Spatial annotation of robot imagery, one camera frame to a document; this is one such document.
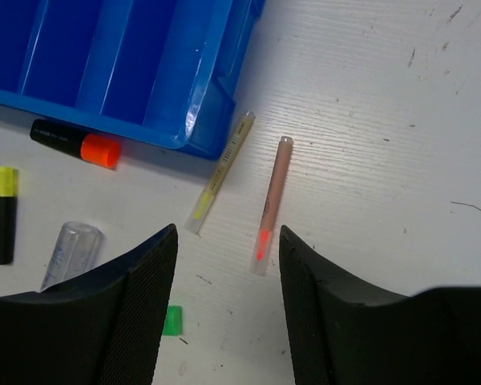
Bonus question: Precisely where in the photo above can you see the blue compartment tray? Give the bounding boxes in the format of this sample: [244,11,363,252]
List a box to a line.
[0,0,264,159]

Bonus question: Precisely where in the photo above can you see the green cap black highlighter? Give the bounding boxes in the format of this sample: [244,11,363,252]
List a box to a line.
[163,306,184,336]

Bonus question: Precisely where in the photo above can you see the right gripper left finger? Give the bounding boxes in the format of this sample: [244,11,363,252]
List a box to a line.
[0,225,178,384]

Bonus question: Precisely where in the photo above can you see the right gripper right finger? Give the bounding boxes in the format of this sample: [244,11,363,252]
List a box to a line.
[279,226,481,384]

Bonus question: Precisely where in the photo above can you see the clear blue-tip glue pen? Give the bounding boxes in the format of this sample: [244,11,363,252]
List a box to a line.
[40,221,103,291]

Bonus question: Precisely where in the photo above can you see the yellow cap black highlighter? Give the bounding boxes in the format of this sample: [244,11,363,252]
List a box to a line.
[0,166,18,265]

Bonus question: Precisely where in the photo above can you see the orange cap black highlighter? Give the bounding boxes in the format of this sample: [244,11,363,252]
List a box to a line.
[30,119,121,169]

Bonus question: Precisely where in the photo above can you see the thin yellow highlighter pen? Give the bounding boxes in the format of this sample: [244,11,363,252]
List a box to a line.
[184,111,256,235]

